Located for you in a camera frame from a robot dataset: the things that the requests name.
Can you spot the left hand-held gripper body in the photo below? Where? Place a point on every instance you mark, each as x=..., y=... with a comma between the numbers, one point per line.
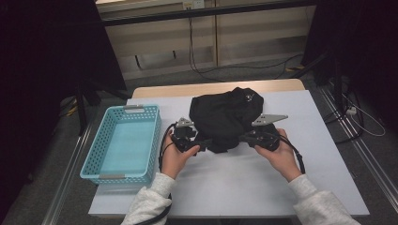
x=184, y=137

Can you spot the wooden table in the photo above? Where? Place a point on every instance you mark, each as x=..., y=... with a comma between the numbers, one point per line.
x=172, y=90

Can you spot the person's left hand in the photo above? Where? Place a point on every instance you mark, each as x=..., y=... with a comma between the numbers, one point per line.
x=175, y=162

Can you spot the black horizontal bar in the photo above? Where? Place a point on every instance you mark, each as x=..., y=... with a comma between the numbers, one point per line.
x=203, y=12

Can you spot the light blue plastic basket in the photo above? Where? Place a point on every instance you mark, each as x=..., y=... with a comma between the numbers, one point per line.
x=128, y=143

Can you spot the black stand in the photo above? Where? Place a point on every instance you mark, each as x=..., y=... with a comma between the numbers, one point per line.
x=337, y=81
x=82, y=115

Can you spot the white table sheet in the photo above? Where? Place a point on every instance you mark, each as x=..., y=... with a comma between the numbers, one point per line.
x=234, y=187

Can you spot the white wall socket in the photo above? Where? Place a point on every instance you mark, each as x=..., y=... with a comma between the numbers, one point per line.
x=194, y=4

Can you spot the black curtain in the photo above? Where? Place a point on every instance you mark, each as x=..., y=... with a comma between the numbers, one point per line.
x=47, y=62
x=369, y=47

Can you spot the black pants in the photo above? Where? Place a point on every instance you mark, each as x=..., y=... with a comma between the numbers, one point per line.
x=222, y=115

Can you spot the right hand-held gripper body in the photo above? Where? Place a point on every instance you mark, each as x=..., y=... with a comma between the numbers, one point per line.
x=266, y=139

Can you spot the aluminium floor rail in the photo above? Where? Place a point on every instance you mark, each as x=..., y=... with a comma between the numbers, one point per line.
x=366, y=153
x=67, y=178

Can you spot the white power plug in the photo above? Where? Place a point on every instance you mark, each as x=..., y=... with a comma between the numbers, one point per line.
x=352, y=110

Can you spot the person's right hand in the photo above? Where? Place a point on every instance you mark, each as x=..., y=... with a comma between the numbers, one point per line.
x=283, y=159

